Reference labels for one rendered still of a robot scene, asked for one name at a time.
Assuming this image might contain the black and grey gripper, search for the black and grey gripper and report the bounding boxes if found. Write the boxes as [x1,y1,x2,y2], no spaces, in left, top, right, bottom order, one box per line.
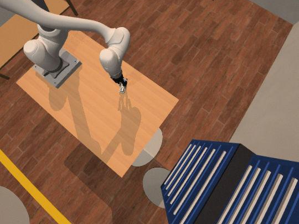
[110,74,128,88]

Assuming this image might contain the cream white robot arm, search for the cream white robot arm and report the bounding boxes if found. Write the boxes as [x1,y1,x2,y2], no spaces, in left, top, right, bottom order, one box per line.
[0,0,131,79]

